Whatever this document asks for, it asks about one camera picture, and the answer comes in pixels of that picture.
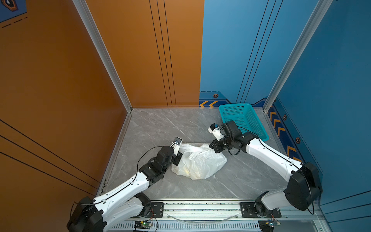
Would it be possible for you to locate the white plastic bag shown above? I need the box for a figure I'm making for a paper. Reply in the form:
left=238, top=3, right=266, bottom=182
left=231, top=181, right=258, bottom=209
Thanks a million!
left=171, top=143, right=227, bottom=180

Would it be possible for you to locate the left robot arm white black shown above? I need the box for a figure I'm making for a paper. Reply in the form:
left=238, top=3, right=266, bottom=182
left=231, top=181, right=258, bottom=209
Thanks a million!
left=67, top=143, right=182, bottom=232

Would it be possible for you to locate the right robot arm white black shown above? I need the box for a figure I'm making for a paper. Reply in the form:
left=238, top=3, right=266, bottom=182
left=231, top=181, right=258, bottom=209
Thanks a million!
left=210, top=129, right=323, bottom=217

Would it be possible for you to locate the teal plastic basket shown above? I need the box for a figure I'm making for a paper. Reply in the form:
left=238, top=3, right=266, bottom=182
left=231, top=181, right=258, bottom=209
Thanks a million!
left=218, top=103, right=269, bottom=142

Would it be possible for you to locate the green circuit board left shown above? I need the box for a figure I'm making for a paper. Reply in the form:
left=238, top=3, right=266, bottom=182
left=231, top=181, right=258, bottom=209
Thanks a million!
left=133, top=221, right=153, bottom=232

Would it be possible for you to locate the circuit board right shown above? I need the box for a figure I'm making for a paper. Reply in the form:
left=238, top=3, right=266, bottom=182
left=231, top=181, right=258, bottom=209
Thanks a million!
left=265, top=220, right=281, bottom=231

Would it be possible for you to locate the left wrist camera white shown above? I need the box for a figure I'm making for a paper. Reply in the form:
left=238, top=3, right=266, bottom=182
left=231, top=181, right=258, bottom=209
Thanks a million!
left=171, top=137, right=183, bottom=156

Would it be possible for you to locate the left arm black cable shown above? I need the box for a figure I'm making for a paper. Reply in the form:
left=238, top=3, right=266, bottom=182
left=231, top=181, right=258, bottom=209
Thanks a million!
left=69, top=145, right=163, bottom=209

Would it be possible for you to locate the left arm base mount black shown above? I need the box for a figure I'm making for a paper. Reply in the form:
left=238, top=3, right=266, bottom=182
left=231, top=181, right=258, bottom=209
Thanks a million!
left=138, top=202, right=164, bottom=218

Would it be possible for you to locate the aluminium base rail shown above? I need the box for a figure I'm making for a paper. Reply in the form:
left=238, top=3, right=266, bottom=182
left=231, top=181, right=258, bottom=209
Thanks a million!
left=108, top=199, right=331, bottom=232

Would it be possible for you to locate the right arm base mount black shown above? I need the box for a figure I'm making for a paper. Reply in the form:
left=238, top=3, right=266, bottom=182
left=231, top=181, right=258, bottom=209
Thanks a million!
left=239, top=202, right=282, bottom=218

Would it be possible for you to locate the aluminium corner post right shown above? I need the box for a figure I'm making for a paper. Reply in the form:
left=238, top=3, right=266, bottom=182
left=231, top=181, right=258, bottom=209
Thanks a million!
left=262, top=0, right=333, bottom=113

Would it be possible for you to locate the aluminium corner post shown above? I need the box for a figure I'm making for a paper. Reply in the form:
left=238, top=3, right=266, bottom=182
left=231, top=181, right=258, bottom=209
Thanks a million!
left=72, top=0, right=132, bottom=113
left=262, top=0, right=333, bottom=113

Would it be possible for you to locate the aluminium corner post left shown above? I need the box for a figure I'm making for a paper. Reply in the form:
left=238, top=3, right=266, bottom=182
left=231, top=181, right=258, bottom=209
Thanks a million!
left=72, top=0, right=132, bottom=113

